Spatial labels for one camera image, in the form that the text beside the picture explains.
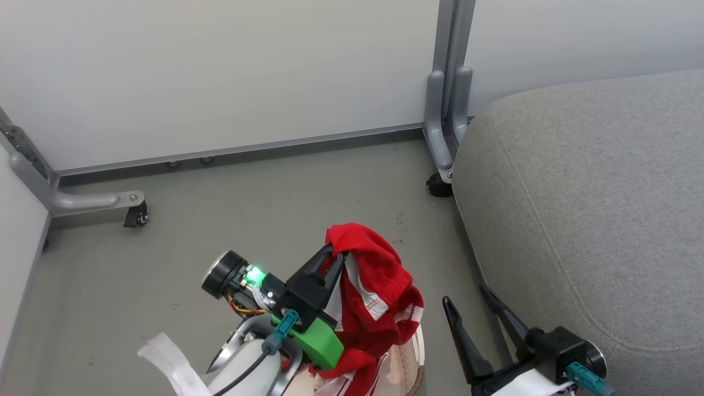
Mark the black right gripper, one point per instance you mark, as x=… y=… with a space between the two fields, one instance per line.
x=560 y=349

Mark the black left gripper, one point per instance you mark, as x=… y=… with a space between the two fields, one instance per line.
x=306 y=300

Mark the red white striped garment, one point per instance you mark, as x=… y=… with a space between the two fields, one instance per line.
x=380 y=275

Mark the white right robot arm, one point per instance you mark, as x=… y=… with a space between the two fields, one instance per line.
x=529 y=385

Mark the pink laundry basket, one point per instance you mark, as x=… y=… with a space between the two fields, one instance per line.
x=410 y=360

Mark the black caster wheel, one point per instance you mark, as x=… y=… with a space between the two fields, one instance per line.
x=136 y=215
x=439 y=186

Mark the grey fabric sofa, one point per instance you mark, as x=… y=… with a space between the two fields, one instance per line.
x=594 y=220

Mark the white paper label strip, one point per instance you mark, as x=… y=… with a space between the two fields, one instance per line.
x=170 y=360

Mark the grey partition bottom rail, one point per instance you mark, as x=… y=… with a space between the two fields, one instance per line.
x=242 y=149

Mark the grey partition post with foot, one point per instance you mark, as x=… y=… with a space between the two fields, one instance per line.
x=448 y=88

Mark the grey partition foot with bracket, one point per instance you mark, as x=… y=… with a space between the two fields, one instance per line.
x=66 y=198

